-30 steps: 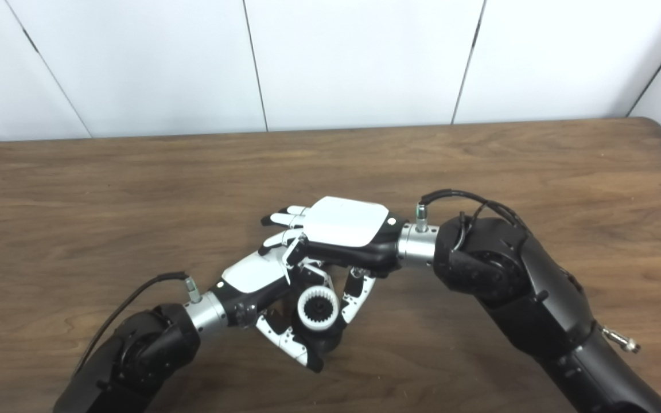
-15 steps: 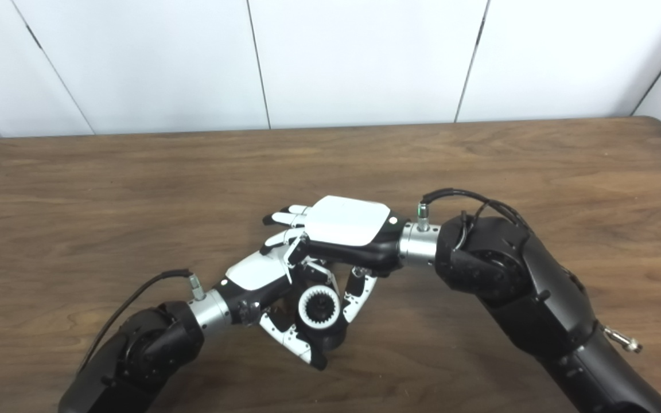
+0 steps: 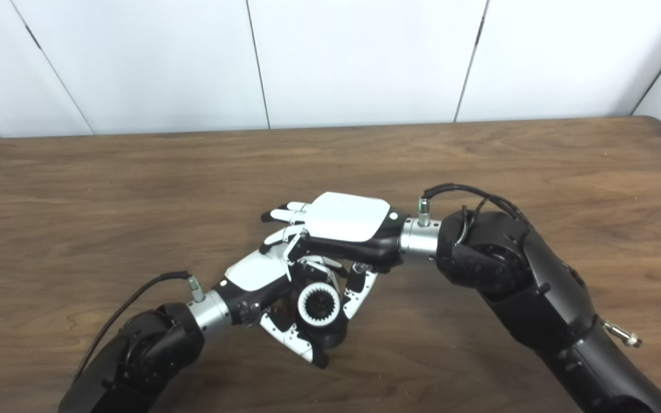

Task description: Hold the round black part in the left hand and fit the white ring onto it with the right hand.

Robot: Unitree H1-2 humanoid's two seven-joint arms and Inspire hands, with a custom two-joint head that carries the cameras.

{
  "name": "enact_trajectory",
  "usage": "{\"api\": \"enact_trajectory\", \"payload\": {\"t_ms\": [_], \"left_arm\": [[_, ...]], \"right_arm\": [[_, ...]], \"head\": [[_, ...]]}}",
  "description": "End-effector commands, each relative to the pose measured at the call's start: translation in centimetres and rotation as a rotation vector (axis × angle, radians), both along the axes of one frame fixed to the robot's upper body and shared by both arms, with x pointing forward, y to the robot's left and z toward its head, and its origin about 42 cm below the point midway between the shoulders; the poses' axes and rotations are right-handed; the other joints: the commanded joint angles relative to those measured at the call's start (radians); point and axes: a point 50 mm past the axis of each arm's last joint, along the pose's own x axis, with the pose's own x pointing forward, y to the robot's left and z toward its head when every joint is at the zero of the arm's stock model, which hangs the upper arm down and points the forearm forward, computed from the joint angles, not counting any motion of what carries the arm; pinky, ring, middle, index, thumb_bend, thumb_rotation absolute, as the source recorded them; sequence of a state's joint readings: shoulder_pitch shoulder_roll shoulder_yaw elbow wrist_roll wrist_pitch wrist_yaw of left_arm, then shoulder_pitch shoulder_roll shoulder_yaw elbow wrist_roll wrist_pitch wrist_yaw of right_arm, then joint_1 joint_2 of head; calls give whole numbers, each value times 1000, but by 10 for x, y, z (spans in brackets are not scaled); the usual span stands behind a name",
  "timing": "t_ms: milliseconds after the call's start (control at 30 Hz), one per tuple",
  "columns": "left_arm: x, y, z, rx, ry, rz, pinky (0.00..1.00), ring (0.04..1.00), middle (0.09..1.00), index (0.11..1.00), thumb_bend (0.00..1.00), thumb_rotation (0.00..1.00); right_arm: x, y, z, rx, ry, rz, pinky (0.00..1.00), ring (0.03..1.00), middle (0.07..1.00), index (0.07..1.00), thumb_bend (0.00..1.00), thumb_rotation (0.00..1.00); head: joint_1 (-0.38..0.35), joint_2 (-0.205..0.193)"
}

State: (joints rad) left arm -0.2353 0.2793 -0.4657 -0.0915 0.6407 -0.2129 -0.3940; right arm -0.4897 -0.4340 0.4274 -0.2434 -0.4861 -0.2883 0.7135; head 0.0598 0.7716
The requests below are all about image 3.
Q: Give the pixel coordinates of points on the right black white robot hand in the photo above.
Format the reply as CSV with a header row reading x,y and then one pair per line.
x,y
348,217

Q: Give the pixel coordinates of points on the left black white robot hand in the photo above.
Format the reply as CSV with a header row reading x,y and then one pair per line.
x,y
253,275

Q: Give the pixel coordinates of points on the round black plastic part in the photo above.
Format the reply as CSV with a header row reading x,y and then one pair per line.
x,y
330,336

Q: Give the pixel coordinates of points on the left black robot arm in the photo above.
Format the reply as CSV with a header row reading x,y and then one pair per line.
x,y
147,355

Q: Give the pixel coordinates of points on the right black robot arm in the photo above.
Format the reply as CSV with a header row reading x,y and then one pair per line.
x,y
497,258

